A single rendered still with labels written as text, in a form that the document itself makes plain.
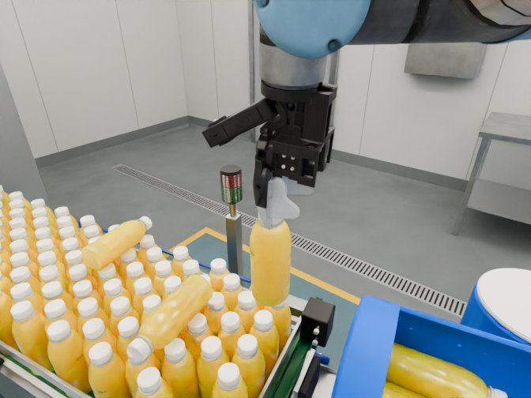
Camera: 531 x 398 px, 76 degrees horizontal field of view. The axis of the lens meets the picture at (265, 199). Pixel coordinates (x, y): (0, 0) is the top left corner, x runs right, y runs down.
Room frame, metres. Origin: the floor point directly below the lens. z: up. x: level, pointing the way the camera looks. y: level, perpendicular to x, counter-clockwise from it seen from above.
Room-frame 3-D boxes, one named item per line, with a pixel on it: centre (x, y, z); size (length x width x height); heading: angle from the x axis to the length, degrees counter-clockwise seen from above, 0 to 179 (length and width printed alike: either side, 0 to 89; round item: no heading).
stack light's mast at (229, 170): (0.91, 0.10, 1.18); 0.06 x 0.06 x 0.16
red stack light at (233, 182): (0.91, 0.10, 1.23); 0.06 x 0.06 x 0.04
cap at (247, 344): (0.45, 0.04, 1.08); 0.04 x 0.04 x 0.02
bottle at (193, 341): (0.50, 0.14, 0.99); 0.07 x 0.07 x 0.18
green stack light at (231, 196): (0.91, 0.10, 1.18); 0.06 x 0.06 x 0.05
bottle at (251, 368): (0.45, 0.04, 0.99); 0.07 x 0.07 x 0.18
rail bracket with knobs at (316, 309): (0.62, -0.13, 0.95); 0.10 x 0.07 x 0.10; 154
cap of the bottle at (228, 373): (0.39, 0.07, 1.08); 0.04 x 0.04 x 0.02
